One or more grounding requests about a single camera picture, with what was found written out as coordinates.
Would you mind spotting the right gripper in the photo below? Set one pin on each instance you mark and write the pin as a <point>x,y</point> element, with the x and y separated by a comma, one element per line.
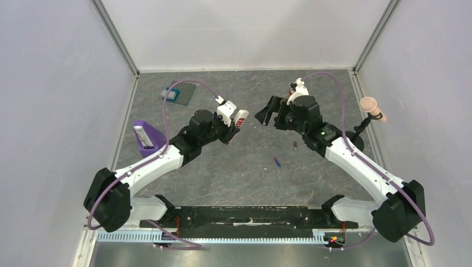
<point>278,114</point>

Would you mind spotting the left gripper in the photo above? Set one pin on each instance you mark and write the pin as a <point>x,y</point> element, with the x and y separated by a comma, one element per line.
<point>230,132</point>

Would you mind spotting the white remote control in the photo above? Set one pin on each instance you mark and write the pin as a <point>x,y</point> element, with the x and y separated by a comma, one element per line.
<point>240,118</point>

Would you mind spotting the blue purple battery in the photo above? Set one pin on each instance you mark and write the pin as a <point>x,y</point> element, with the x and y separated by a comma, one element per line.
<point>277,162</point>

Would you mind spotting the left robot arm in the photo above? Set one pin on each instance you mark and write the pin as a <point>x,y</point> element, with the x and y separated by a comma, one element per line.
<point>111,200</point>

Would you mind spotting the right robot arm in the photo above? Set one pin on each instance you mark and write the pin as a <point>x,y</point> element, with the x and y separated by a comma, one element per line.
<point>397,206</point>

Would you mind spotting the grey lego baseplate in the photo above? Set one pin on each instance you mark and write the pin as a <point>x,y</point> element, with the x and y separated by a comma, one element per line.
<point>186,92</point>

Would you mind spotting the blue lego brick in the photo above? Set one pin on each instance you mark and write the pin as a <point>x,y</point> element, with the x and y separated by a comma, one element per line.
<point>170,95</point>

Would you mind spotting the purple stand with white device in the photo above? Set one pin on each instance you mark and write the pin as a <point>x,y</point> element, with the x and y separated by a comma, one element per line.
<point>150,139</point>

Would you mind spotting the pink microphone on black stand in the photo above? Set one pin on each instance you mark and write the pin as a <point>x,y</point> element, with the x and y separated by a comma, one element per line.
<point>370,106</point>

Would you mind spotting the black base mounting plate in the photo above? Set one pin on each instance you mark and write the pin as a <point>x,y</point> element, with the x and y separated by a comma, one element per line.
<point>248,221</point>

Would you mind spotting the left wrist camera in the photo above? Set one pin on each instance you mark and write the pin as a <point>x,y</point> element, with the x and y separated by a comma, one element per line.
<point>225,110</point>

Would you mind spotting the white slotted cable duct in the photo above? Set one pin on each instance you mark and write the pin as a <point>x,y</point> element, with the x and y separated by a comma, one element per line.
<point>154,236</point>

